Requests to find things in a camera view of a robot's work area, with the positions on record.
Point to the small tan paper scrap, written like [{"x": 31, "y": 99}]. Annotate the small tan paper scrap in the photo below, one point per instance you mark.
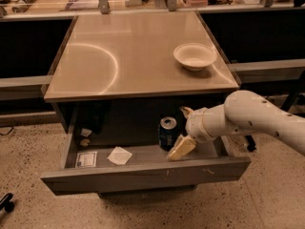
[{"x": 85, "y": 142}]

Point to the black chair caster wheel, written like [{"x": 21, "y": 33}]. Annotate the black chair caster wheel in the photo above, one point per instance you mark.
[{"x": 6, "y": 203}]

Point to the dark blue pepsi can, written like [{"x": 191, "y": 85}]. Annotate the dark blue pepsi can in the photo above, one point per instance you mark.
[{"x": 167, "y": 132}]

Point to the grey cabinet with steel top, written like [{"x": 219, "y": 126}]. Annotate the grey cabinet with steel top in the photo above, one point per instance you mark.
[{"x": 130, "y": 55}]

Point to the grey open top drawer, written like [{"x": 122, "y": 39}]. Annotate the grey open top drawer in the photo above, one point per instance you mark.
[{"x": 137, "y": 132}]

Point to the flat paper booklet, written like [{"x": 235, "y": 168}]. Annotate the flat paper booklet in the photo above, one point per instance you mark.
[{"x": 82, "y": 5}]

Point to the white label sticker card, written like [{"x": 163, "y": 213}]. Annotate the white label sticker card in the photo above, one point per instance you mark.
[{"x": 86, "y": 159}]

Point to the black table leg with caster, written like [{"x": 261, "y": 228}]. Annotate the black table leg with caster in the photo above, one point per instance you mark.
[{"x": 250, "y": 143}]

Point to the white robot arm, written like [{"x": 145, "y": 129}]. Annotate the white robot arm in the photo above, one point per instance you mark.
[{"x": 243, "y": 112}]

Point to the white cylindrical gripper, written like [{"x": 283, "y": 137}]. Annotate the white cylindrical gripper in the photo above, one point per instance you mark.
[{"x": 194, "y": 126}]

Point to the white ceramic bowl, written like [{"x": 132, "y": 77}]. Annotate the white ceramic bowl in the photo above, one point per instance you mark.
[{"x": 194, "y": 56}]

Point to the white folded paper napkin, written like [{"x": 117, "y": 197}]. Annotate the white folded paper napkin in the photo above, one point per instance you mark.
[{"x": 119, "y": 156}]

